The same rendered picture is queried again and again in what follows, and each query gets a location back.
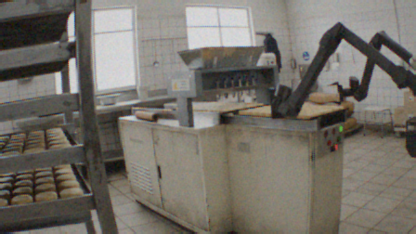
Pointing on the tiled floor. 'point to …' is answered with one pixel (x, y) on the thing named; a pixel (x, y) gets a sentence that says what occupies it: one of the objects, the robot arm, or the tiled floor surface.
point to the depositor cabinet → (180, 173)
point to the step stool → (379, 119)
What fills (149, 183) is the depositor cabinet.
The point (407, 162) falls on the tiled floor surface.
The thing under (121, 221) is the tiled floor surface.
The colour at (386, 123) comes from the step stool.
